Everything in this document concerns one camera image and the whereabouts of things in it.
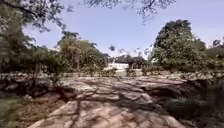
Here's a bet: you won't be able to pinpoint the white building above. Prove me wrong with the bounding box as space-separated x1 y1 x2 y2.
105 61 131 72

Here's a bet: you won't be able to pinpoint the group of trees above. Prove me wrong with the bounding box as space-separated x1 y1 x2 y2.
0 0 112 77

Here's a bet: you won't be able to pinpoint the pale stone slab path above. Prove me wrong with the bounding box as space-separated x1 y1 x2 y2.
27 75 188 128

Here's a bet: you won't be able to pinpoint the large green tree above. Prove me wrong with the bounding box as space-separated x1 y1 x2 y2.
149 18 210 73

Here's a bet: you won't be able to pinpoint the overhanging tree branches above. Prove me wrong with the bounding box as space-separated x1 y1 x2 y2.
83 0 178 22

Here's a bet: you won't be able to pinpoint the dark undergrowth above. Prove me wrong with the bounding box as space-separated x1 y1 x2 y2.
162 79 224 128

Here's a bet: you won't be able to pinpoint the grass patch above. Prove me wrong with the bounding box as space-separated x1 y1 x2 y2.
0 96 62 128

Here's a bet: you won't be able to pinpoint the low stone wall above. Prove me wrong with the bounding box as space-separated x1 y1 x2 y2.
0 71 224 83

